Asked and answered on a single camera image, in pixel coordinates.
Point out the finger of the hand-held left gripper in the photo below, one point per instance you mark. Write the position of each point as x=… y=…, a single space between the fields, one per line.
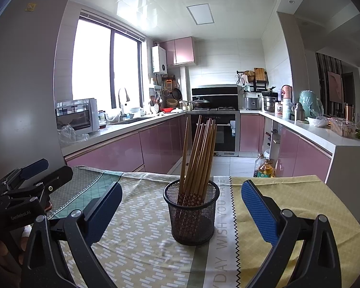
x=58 y=174
x=34 y=166

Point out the bowl in plastic bag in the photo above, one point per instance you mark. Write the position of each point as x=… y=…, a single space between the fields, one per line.
x=318 y=121

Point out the black built-in oven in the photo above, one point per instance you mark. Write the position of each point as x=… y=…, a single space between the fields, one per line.
x=225 y=138

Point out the hanging black frying pan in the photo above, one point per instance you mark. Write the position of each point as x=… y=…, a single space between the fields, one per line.
x=176 y=94

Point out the steel sink faucet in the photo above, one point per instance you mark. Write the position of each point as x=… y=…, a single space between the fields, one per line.
x=123 y=91

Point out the square ceiling light panel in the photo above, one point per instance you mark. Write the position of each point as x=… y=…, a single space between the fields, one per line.
x=199 y=14

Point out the stainless steel stock pot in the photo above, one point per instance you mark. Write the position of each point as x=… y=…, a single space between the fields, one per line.
x=270 y=104

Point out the pink base cabinets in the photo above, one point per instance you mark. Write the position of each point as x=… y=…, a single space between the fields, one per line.
x=291 y=153
x=159 y=145

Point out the clear plastic food container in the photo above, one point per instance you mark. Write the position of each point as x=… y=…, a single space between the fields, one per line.
x=342 y=128

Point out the pink upper cabinet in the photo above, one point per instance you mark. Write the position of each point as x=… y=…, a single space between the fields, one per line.
x=183 y=51

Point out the white microwave oven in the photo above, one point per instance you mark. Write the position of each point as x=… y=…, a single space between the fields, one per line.
x=93 y=115

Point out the white water heater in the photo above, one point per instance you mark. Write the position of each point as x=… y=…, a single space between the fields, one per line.
x=159 y=59

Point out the patterned yellow green tablecloth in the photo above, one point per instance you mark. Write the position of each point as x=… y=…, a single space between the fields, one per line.
x=303 y=198

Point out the steel thermos flask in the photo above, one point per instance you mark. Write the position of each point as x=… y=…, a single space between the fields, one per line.
x=298 y=112

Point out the black dish rack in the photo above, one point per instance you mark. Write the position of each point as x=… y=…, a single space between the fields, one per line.
x=247 y=82

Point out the copper tumbler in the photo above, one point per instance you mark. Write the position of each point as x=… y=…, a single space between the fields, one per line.
x=348 y=111

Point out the white kitchen countertop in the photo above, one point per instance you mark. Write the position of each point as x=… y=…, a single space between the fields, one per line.
x=316 y=135

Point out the grey refrigerator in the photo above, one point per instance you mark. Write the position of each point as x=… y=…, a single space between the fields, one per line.
x=24 y=81

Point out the wooden cutting board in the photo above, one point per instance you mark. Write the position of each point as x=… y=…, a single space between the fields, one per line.
x=260 y=74

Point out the black range hood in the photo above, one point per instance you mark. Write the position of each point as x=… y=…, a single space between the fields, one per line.
x=214 y=91

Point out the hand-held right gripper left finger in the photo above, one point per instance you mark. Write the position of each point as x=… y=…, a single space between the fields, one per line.
x=108 y=204

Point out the person's left hand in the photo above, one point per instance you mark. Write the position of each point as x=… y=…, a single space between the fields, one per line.
x=3 y=252

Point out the clear plastic bottle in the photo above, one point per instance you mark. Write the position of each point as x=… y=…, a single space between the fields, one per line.
x=257 y=165

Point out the clear plastic bag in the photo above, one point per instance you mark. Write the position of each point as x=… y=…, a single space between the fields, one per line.
x=67 y=133

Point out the yellow cooking oil bottle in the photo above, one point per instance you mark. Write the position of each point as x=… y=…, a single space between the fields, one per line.
x=266 y=170

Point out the black wok with lid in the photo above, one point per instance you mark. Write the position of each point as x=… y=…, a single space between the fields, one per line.
x=201 y=102

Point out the silver rice cooker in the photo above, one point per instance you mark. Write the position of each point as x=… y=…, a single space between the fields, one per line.
x=251 y=102

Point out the mint green appliance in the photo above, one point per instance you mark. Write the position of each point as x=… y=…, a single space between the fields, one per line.
x=308 y=100

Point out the black mesh holder cup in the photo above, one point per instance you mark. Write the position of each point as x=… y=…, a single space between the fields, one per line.
x=192 y=225

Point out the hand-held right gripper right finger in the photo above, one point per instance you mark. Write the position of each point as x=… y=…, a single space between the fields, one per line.
x=258 y=210

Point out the kitchen window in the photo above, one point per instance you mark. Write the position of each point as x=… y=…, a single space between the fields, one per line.
x=93 y=66

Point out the bundle of wooden chopsticks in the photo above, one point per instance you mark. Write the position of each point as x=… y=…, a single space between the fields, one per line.
x=201 y=156

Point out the framed wall picture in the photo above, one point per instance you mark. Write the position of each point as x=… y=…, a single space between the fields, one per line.
x=334 y=87

